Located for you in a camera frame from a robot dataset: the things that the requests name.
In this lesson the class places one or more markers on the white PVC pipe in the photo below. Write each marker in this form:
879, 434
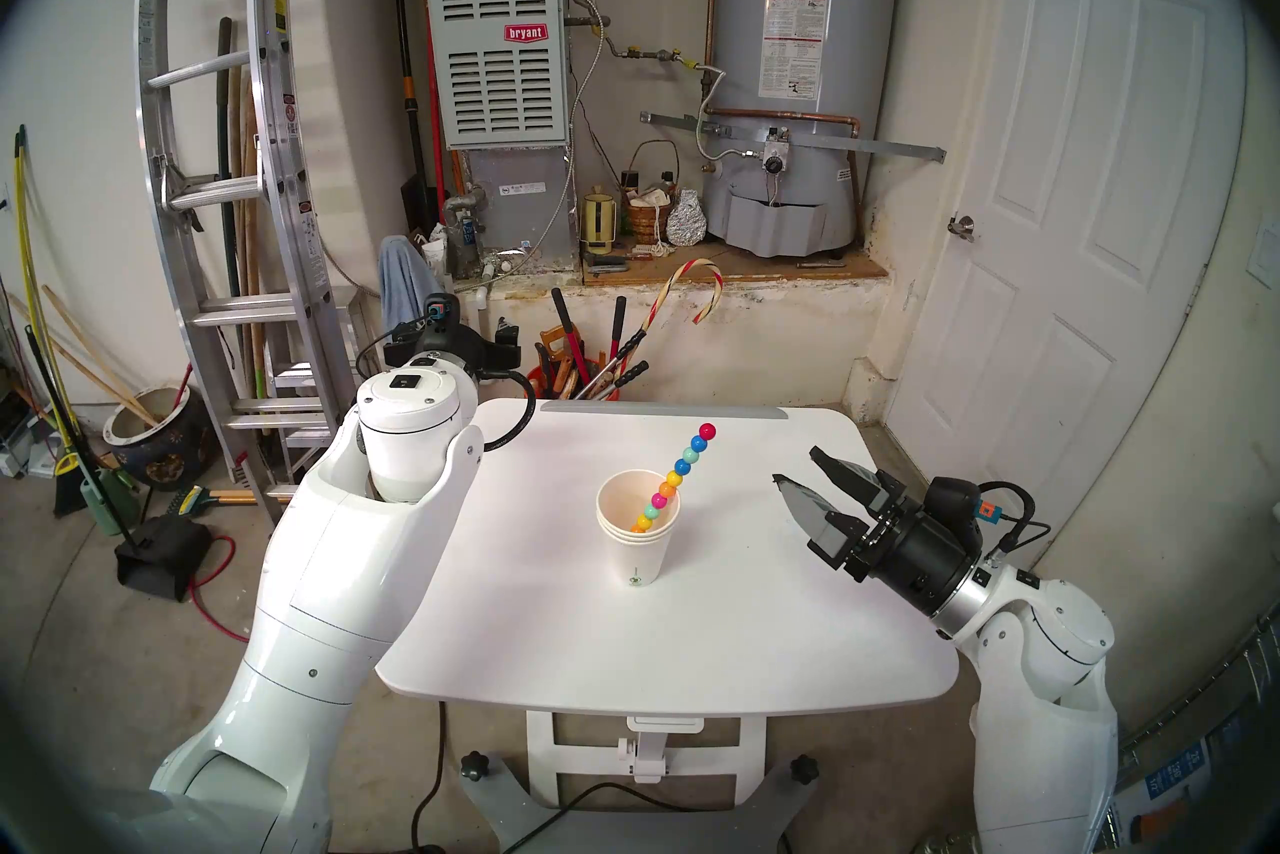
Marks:
482, 307

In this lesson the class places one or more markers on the white light switch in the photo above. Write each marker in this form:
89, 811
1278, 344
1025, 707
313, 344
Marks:
1266, 254

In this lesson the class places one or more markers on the grey drain pipe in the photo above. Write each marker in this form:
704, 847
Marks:
462, 207

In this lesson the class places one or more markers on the blue white carton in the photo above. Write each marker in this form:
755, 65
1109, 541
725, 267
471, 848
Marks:
1180, 782

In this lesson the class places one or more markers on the black pole with orange band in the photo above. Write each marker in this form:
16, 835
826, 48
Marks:
408, 92

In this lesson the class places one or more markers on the aluminium extension ladder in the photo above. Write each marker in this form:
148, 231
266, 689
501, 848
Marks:
220, 190

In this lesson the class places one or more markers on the blue cloth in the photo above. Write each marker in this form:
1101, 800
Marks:
405, 282

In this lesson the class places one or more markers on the yellow jug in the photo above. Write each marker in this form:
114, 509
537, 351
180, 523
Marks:
600, 224

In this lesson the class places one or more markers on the dark blue ceramic pot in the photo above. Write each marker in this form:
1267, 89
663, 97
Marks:
170, 462

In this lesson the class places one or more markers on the long black pole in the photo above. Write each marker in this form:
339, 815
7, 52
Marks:
225, 112

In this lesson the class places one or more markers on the white panel door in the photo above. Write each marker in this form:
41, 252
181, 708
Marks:
1050, 262

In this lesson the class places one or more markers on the grey water heater tank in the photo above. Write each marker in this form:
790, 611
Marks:
860, 12

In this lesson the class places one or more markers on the wooden platform board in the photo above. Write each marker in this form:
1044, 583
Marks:
780, 270

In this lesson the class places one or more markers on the colourful bead stack marker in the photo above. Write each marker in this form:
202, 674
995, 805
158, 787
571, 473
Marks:
685, 467

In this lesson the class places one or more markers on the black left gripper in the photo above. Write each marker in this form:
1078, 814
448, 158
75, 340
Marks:
495, 354

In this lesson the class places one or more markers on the grey Bryant furnace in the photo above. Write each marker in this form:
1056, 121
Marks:
500, 82

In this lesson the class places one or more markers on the white table frame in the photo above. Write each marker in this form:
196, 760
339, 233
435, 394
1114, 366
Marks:
560, 762

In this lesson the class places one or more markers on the gas pipe with yellow valve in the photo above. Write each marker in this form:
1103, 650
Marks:
645, 52

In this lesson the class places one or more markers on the white paper cup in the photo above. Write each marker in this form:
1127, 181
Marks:
622, 502
640, 539

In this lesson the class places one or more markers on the black dustpan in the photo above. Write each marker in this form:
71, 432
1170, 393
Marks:
165, 557

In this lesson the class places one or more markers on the green watering can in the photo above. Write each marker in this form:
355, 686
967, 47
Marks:
105, 512

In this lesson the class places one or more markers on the flexible metal conduit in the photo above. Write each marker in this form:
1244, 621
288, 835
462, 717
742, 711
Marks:
596, 67

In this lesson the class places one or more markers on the black table knob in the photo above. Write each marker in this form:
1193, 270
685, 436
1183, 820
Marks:
804, 769
474, 767

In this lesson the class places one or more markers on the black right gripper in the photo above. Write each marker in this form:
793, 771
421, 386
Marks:
910, 552

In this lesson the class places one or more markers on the crumpled aluminium foil bundle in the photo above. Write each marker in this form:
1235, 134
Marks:
686, 222

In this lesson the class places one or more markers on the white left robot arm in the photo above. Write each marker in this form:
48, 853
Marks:
340, 562

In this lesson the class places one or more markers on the wooden pole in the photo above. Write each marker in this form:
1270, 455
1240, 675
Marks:
100, 359

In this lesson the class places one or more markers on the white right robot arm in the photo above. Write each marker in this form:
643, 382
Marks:
1050, 742

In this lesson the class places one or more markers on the white cup with green logo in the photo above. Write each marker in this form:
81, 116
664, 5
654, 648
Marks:
640, 562

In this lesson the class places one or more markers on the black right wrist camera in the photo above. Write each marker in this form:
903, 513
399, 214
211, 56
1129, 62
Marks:
955, 502

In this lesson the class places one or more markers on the striped candy cane decoration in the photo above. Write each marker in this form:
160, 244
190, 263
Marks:
668, 294

